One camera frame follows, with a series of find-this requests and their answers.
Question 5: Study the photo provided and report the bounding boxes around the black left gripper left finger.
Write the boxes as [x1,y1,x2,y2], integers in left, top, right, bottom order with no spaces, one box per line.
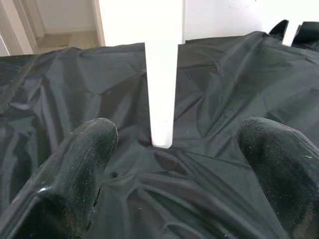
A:
[0,118,119,239]

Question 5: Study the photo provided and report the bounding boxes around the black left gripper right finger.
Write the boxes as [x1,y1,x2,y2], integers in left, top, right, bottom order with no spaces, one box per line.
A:
[238,117,319,239]

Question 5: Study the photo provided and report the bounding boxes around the white plastic table leg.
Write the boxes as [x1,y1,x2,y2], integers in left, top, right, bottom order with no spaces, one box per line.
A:
[282,21,303,47]
[139,0,186,149]

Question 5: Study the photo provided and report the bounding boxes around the black cloth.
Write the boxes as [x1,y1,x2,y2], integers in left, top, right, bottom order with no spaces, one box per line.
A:
[0,19,319,239]

